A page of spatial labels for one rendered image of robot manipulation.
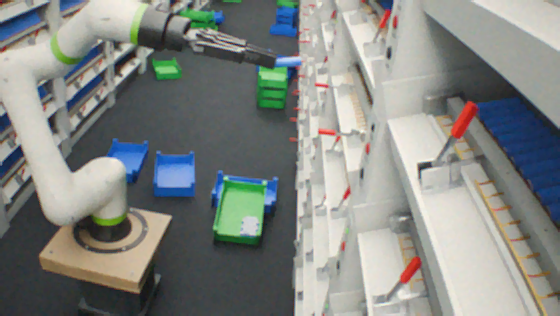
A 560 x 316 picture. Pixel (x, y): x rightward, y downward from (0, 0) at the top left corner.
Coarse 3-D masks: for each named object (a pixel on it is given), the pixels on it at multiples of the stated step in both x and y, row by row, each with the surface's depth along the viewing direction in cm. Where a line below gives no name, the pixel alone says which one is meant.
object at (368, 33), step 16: (352, 0) 115; (368, 0) 113; (384, 0) 114; (352, 16) 101; (368, 16) 106; (384, 16) 76; (352, 32) 96; (368, 32) 94; (384, 32) 91; (368, 48) 78; (368, 64) 76; (368, 80) 74
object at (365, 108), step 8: (352, 72) 118; (360, 80) 112; (360, 88) 107; (352, 96) 107; (360, 96) 103; (352, 104) 103; (360, 104) 100; (368, 104) 98; (368, 112) 94; (368, 120) 91
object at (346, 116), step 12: (336, 60) 124; (348, 60) 124; (336, 72) 126; (348, 72) 124; (336, 84) 119; (336, 96) 112; (348, 96) 110; (348, 108) 104; (348, 120) 99; (360, 120) 97; (348, 156) 85; (360, 156) 84; (348, 168) 81
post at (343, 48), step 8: (344, 32) 120; (336, 40) 122; (344, 40) 121; (336, 48) 122; (344, 48) 122; (352, 48) 122; (336, 56) 123; (344, 56) 123; (328, 72) 135; (328, 88) 129; (328, 96) 130; (328, 104) 131; (328, 112) 132; (336, 112) 132; (320, 136) 137; (320, 144) 138; (320, 152) 139; (320, 160) 140; (312, 168) 150; (320, 168) 142; (312, 200) 148; (312, 208) 150; (304, 216) 159; (296, 256) 168
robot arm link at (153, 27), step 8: (152, 8) 88; (160, 8) 88; (168, 8) 90; (144, 16) 86; (152, 16) 86; (160, 16) 87; (168, 16) 87; (144, 24) 86; (152, 24) 86; (160, 24) 87; (168, 24) 88; (144, 32) 87; (152, 32) 87; (160, 32) 87; (144, 40) 88; (152, 40) 88; (160, 40) 88; (152, 48) 90; (160, 48) 90
